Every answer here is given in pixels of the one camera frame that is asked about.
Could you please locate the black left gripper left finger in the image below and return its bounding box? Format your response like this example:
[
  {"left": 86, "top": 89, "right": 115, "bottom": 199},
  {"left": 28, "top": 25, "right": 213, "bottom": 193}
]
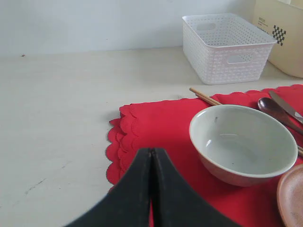
[{"left": 67, "top": 148, "right": 152, "bottom": 227}]

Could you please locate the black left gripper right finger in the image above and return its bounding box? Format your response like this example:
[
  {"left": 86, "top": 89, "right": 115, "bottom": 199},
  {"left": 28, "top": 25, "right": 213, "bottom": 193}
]
[{"left": 151, "top": 148, "right": 239, "bottom": 227}]

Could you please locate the red scalloped table cloth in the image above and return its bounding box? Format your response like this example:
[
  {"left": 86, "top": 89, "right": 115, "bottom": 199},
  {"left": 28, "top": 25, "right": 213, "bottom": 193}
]
[{"left": 105, "top": 84, "right": 303, "bottom": 227}]

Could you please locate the pale green ceramic bowl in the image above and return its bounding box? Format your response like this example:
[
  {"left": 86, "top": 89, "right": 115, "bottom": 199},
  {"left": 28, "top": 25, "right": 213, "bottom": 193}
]
[{"left": 189, "top": 105, "right": 298, "bottom": 187}]

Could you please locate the upper wooden chopstick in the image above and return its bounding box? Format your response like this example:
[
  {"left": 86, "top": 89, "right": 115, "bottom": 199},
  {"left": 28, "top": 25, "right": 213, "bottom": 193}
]
[{"left": 189, "top": 87, "right": 303, "bottom": 152}]

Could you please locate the brown wooden plate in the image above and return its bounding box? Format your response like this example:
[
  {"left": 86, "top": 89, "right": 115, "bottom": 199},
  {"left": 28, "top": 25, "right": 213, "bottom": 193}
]
[{"left": 276, "top": 164, "right": 303, "bottom": 227}]

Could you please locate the dark wooden spoon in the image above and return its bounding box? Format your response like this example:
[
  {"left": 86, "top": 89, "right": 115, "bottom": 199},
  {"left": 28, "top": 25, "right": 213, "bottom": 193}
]
[{"left": 258, "top": 97, "right": 303, "bottom": 135}]

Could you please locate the steel table knife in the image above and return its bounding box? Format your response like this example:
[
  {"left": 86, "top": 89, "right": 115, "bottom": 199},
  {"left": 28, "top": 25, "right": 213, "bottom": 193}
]
[{"left": 269, "top": 90, "right": 303, "bottom": 123}]

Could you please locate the white perforated plastic basket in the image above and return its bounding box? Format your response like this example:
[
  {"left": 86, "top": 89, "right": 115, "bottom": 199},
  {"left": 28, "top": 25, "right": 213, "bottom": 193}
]
[{"left": 182, "top": 13, "right": 276, "bottom": 85}]

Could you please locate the cream plastic bin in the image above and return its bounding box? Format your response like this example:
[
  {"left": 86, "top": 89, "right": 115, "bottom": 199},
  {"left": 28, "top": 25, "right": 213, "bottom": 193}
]
[{"left": 253, "top": 0, "right": 303, "bottom": 78}]

